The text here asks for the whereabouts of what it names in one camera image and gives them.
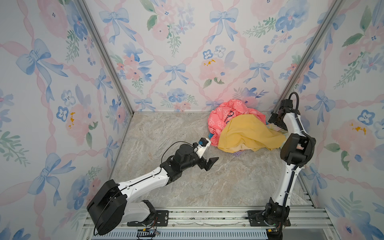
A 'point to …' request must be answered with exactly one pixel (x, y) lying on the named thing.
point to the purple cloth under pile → (238, 153)
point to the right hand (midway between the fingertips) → (279, 122)
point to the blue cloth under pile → (210, 135)
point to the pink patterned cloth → (220, 114)
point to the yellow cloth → (247, 132)
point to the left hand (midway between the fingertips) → (212, 150)
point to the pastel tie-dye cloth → (276, 128)
